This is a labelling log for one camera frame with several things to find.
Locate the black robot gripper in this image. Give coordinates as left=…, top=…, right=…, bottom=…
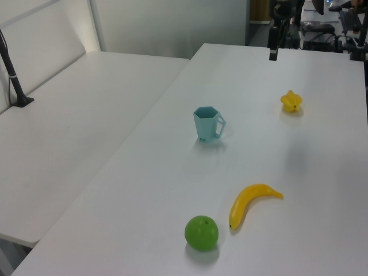
left=267, top=25, right=280, bottom=62

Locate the teal hexagonal plastic mug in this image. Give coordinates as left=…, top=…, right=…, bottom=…
left=193, top=106, right=227, bottom=144

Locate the yellow toy starfruit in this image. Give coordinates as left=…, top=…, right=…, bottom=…
left=280, top=90, right=303, bottom=113

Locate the black bag on desk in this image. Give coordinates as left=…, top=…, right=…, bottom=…
left=300, top=21, right=336, bottom=35

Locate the yellow toy banana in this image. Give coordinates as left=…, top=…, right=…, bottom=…
left=228, top=183, right=284, bottom=231

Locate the green toy apple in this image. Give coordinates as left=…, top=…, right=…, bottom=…
left=184, top=214, right=219, bottom=252

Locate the white partition panel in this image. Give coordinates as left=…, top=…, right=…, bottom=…
left=0, top=0, right=106, bottom=116

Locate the black camera stand clamp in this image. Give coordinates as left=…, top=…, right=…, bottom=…
left=348, top=24, right=368, bottom=62

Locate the black camera pole with base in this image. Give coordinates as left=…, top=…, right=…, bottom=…
left=0, top=28, right=35, bottom=108

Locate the black cable along pole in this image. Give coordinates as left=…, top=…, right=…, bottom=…
left=6, top=64, right=17, bottom=106

